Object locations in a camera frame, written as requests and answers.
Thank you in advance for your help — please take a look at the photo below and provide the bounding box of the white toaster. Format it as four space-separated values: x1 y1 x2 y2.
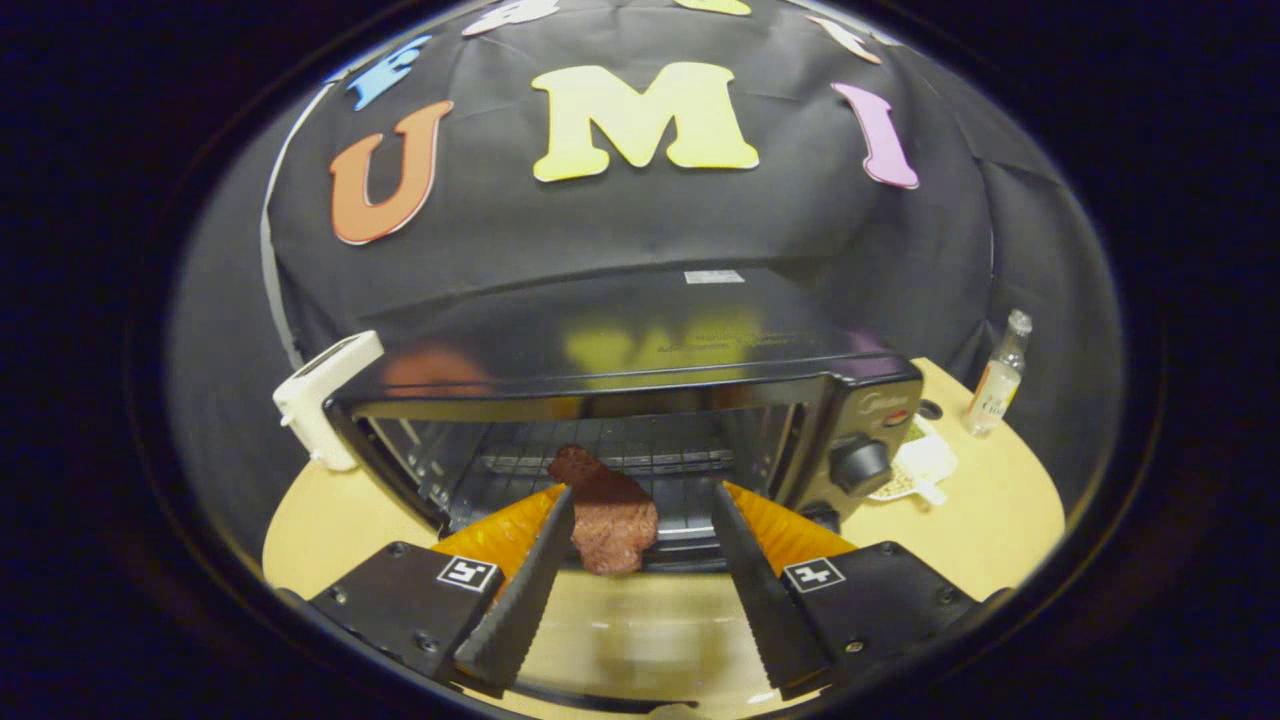
273 331 385 472

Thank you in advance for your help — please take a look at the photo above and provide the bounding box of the brown meat steak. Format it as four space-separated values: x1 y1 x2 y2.
548 445 660 577

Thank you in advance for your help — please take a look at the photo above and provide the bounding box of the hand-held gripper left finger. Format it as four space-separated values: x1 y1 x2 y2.
308 486 578 691

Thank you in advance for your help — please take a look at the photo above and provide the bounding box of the white divided dish with grains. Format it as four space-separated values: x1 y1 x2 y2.
868 418 959 506

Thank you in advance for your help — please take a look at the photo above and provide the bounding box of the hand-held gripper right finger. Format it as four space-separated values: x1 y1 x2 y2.
712 480 986 699

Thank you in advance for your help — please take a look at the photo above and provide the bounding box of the clear plastic bottle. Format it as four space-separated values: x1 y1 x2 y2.
963 309 1033 438

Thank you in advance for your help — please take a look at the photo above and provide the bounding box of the black toaster oven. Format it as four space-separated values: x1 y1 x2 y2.
325 268 926 713

